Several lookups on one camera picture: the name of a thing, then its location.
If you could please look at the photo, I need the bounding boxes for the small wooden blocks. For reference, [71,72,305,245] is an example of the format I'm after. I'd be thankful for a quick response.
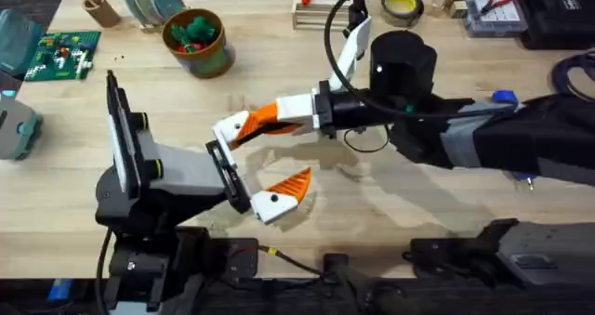
[430,0,469,20]

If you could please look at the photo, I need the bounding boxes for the black tool case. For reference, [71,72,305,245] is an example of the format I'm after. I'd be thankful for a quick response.
[510,0,595,51]

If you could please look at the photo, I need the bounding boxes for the clear screw box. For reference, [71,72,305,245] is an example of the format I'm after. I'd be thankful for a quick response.
[457,0,529,38]

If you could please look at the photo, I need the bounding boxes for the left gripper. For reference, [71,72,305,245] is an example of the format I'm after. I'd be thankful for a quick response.
[95,110,312,236]

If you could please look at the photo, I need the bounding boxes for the roll of tape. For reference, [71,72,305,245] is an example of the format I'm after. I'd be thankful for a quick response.
[379,0,425,28]

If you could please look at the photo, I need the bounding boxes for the pale wooden crate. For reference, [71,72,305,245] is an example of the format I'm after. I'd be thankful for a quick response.
[291,0,368,31]

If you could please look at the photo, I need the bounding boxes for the wire with yellow connector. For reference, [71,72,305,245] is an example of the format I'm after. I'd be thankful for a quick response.
[231,243,326,277]

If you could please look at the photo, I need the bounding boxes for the orange ribbed wedge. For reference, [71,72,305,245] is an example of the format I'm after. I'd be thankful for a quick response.
[231,112,304,150]

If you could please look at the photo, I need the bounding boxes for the brown cardboard cup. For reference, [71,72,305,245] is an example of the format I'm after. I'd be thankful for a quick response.
[69,0,123,29]

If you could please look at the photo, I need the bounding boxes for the coiled black cable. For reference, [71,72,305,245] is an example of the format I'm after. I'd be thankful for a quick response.
[550,49,595,98]

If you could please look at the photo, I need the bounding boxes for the blue electric screwdriver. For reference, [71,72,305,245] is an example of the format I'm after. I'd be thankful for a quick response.
[491,89,536,191]

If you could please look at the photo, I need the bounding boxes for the black upright wrist plate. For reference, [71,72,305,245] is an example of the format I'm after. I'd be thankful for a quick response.
[105,70,143,200]

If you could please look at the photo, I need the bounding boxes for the black rail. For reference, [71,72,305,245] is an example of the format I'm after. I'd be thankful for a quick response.
[0,277,595,315]

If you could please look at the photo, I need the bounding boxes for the teal box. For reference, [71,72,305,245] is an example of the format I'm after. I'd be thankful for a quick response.
[0,8,44,79]

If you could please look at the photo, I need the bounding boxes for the green board with blocks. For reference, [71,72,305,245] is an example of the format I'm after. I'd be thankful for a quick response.
[23,30,102,83]

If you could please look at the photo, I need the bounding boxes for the grey and teal device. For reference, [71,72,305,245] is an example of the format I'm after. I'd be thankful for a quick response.
[0,91,44,162]

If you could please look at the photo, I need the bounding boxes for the brown tub with toys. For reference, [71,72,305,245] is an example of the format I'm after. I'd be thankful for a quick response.
[161,7,237,80]

